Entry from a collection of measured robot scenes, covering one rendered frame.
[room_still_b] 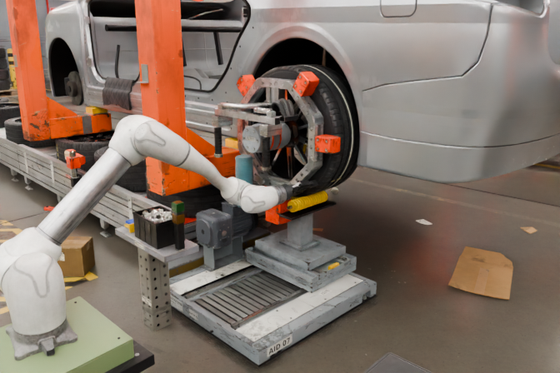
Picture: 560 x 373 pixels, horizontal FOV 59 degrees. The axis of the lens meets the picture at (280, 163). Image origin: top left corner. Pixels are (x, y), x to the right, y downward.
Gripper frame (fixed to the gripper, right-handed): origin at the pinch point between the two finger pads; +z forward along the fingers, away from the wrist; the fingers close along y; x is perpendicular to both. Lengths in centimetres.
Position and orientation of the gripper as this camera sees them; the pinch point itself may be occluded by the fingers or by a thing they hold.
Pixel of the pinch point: (311, 184)
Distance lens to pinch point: 235.1
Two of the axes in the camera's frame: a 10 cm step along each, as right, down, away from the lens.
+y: 5.0, -5.6, -6.6
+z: 7.1, -1.7, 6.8
